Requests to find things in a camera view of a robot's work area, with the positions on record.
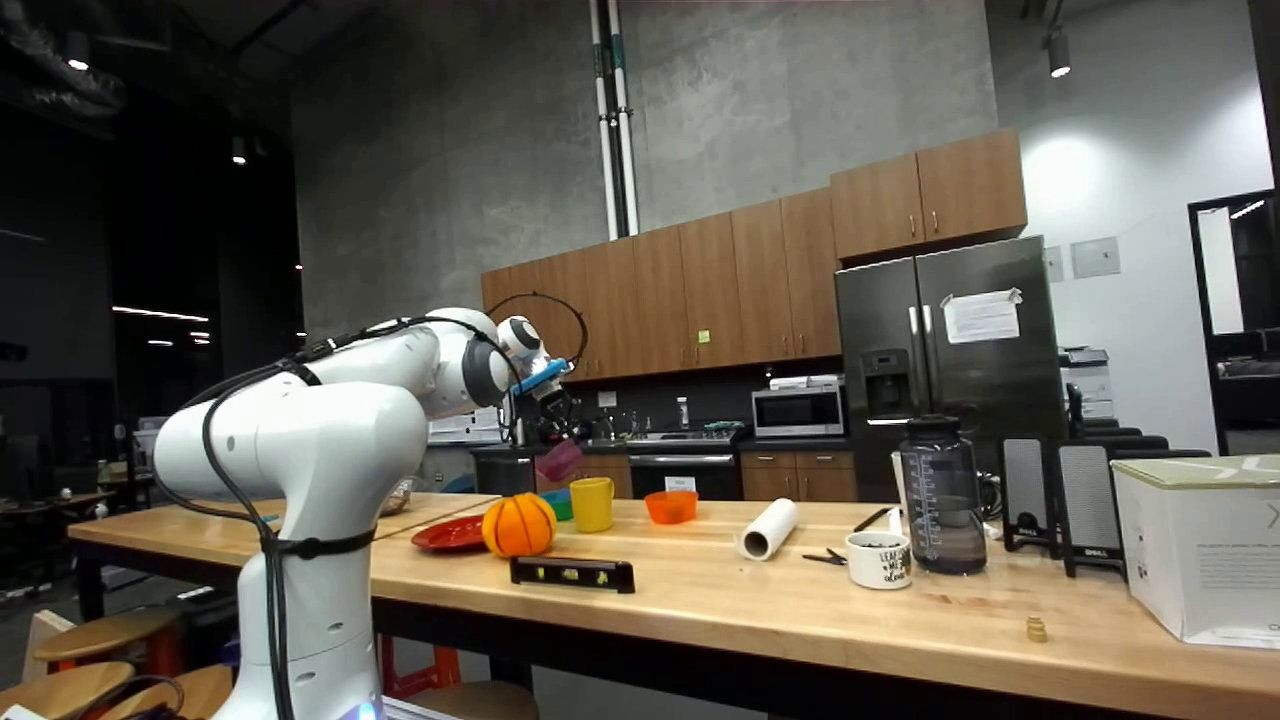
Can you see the dark translucent water bottle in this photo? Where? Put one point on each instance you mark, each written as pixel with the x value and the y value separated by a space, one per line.
pixel 943 510

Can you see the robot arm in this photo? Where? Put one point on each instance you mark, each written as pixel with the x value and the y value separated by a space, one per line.
pixel 330 450

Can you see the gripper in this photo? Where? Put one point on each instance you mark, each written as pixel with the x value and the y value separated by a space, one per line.
pixel 548 404

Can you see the white cardboard box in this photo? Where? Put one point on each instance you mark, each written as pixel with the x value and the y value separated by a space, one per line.
pixel 1200 550

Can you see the dark framed doorway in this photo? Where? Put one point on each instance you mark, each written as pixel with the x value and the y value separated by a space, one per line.
pixel 1240 320

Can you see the ceiling spotlight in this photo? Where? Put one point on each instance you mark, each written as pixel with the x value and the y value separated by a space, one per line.
pixel 1058 54

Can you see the row of wooden base cabinets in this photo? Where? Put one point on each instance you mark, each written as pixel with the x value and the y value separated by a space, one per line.
pixel 798 476

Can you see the grey wall panel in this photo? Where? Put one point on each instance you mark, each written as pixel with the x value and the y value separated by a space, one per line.
pixel 1095 258

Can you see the round wooden stool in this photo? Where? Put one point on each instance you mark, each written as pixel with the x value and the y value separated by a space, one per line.
pixel 480 702

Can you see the yellow cup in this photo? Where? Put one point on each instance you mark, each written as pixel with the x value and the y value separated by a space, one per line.
pixel 592 505

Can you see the black refrigerator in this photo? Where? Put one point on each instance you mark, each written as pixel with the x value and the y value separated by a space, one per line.
pixel 980 390

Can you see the black scissors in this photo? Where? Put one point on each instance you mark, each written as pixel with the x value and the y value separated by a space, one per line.
pixel 825 558

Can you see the black spirit level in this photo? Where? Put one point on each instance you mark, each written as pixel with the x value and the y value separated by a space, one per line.
pixel 572 574

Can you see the black speaker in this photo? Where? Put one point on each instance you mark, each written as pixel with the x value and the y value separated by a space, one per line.
pixel 1024 495
pixel 1089 510

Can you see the blue bowl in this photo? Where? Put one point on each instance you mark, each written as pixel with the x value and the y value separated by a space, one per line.
pixel 558 504

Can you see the row of black chairs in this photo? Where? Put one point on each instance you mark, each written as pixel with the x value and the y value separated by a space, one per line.
pixel 1130 440

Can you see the black dishwasher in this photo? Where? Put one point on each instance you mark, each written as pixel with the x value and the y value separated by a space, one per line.
pixel 685 470

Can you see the white mug with lettering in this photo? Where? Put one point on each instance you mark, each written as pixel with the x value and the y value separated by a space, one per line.
pixel 878 563

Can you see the row of wooden wall cabinets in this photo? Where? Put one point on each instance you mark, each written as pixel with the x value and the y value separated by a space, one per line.
pixel 720 290

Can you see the silver microwave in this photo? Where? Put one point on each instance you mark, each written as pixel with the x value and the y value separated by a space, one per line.
pixel 797 412

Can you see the black waste bin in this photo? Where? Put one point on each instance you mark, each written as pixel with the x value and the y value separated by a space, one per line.
pixel 503 474

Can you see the white printer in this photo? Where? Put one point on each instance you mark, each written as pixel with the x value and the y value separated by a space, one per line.
pixel 1086 380

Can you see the orange toy pumpkin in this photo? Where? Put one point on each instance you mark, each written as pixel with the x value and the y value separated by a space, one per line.
pixel 518 525

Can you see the bundle of wall pipes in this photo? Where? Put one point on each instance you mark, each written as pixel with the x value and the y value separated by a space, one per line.
pixel 613 120

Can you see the white paper note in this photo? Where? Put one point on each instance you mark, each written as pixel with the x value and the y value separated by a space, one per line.
pixel 981 317

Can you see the orange bowl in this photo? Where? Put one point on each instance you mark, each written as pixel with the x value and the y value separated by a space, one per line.
pixel 670 508

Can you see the pink bowl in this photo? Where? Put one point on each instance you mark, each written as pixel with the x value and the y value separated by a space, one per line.
pixel 559 462

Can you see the red plate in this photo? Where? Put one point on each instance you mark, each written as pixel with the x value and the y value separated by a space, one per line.
pixel 448 534

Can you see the white paper roll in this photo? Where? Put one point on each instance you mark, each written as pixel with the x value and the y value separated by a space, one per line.
pixel 769 529

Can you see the group of round wooden stools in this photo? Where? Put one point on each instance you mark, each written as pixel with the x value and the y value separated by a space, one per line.
pixel 90 670

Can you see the small gold stacked piece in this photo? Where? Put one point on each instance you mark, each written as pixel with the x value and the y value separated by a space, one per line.
pixel 1036 630

